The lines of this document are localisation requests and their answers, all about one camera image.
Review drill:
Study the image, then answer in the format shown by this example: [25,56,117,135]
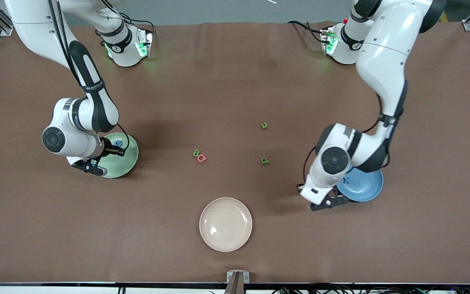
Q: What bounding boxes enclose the green plate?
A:
[96,132,140,179]

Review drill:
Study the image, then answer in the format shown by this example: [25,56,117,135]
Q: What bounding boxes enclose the blue plate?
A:
[336,167,384,203]

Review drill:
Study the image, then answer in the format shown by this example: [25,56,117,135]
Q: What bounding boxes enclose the beige plate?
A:
[199,197,253,252]

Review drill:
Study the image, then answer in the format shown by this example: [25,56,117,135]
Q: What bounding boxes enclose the brown table cover mat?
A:
[0,21,470,284]

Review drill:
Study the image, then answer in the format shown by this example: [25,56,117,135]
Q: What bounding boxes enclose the tangled black cables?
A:
[272,282,470,294]

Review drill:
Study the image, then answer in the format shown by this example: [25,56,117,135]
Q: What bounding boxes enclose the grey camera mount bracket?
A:
[226,270,250,294]

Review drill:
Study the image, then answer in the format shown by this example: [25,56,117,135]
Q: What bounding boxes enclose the white table edge rail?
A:
[0,283,470,294]

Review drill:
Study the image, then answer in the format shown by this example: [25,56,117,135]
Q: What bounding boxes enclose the black right arm base cable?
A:
[119,14,155,41]

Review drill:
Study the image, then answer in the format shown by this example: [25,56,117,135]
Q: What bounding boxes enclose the black arm base cable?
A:
[287,20,329,45]
[119,14,155,41]

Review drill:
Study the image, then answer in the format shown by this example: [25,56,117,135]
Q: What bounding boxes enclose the black left arm base cable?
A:
[287,20,329,45]

